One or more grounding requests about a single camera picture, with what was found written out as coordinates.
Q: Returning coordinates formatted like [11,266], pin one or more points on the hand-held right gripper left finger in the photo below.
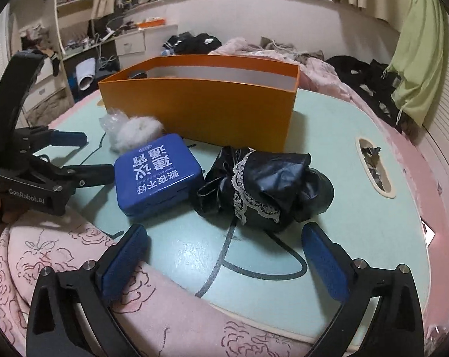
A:
[124,264]

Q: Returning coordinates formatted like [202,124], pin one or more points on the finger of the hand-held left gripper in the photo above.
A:
[68,138]
[94,173]

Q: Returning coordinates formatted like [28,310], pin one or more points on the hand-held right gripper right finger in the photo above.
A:
[325,264]

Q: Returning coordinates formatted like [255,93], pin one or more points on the white fluffy scrunchie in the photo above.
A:
[135,132]

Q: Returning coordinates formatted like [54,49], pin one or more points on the blue tin box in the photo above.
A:
[153,178]

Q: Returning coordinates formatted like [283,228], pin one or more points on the black bag with lace trim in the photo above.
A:
[276,182]

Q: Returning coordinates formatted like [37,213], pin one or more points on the small dark item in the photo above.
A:
[139,74]

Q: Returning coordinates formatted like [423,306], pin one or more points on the orange cardboard box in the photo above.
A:
[209,111]

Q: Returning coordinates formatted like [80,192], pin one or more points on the clear plastic wrap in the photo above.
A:
[108,122]

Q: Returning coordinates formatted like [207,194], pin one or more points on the white drawer cabinet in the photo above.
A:
[42,89]

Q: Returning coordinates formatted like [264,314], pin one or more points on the white object under desk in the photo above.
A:
[85,70]

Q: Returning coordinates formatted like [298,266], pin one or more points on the black sock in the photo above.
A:
[55,64]

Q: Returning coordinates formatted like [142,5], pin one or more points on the pink floral blanket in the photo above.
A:
[23,260]

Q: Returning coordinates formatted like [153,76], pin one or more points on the crumpled foil scraps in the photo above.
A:
[373,167]

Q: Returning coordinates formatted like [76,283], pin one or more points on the white desk with drawer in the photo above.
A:
[129,44]

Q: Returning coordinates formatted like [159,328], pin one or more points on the pink bed sheet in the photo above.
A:
[414,178]

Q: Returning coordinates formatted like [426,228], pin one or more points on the small orange box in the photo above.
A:
[152,24]

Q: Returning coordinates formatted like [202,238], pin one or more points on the small black clothes pile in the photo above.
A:
[194,44]

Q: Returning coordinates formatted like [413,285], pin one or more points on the white louvred door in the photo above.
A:
[444,156]

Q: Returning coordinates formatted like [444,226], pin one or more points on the pink bed quilt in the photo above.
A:
[321,70]

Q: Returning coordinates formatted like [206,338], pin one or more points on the large black clothes pile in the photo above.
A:
[358,68]

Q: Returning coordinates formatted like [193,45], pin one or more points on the green hanging cloth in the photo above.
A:
[418,63]

